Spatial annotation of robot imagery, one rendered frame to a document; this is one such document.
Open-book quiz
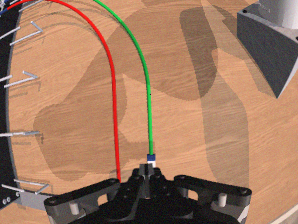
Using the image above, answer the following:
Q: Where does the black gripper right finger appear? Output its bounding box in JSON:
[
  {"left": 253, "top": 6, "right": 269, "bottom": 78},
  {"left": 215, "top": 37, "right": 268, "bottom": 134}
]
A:
[{"left": 146, "top": 163, "right": 252, "bottom": 224}]

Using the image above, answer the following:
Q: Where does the green patch cord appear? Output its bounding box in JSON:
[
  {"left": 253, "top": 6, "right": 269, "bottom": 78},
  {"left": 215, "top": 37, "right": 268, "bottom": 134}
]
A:
[{"left": 93, "top": 0, "right": 153, "bottom": 155}]

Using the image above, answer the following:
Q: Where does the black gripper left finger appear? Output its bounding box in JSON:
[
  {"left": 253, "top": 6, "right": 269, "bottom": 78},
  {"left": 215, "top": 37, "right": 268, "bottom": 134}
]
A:
[{"left": 44, "top": 163, "right": 148, "bottom": 224}]

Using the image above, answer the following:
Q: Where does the red cable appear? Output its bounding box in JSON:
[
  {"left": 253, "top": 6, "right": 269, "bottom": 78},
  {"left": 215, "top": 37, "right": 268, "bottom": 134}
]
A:
[{"left": 4, "top": 0, "right": 121, "bottom": 183}]

